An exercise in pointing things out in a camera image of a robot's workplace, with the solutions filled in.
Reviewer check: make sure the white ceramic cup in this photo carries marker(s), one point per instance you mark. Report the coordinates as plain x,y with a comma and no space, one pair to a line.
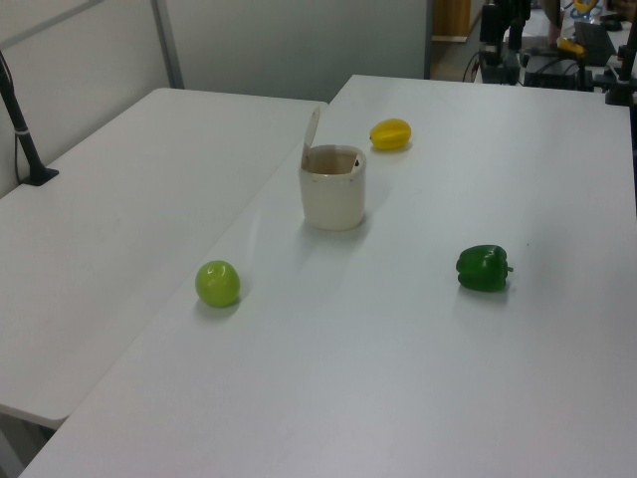
332,199

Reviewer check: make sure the light green apple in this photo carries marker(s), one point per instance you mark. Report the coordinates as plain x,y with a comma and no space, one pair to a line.
217,284

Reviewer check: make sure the dark green bell pepper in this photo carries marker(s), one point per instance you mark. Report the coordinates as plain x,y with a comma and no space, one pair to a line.
482,269

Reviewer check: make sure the grey metal partition post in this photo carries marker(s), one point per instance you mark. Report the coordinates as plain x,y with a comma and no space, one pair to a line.
169,45

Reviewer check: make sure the black electronic equipment box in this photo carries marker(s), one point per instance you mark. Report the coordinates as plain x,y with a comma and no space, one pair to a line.
552,70

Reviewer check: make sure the black tripod pole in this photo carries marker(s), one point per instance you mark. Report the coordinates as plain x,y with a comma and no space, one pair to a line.
513,35

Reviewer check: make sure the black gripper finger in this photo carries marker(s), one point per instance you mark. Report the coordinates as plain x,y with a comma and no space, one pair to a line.
486,55
496,55

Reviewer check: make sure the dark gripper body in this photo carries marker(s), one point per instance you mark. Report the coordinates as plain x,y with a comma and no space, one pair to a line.
491,22

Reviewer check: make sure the black clamp stand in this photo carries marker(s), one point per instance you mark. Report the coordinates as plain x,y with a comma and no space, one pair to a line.
621,79

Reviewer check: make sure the wooden cabinet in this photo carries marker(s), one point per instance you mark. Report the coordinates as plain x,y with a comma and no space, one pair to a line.
450,20

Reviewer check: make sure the black camera stand pole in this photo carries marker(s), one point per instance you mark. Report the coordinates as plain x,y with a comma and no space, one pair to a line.
22,134

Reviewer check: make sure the dark laptop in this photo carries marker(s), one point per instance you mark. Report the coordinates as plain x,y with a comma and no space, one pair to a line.
594,37

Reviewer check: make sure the yellow tool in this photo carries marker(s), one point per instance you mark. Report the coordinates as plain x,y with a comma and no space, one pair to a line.
571,46

